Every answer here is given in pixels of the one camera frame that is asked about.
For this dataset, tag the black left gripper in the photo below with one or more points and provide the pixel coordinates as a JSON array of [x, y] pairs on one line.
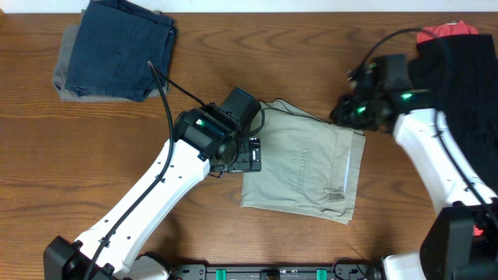
[[249, 155]]

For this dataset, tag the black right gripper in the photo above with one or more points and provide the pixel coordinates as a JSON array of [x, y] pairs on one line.
[[341, 114]]

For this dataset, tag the khaki shorts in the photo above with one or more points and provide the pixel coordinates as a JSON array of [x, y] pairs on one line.
[[308, 166]]

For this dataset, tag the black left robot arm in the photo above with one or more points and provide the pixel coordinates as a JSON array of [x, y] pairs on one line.
[[206, 139]]

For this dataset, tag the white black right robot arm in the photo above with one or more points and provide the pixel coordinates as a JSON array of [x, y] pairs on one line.
[[462, 242]]

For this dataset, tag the black garment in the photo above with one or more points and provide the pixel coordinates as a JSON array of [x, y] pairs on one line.
[[468, 98]]

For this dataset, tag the folded navy blue shorts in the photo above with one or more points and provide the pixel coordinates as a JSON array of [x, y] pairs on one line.
[[116, 50]]

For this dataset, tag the folded grey shorts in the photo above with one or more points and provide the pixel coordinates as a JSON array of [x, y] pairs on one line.
[[64, 62]]

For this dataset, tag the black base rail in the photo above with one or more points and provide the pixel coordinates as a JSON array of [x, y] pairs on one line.
[[337, 271]]

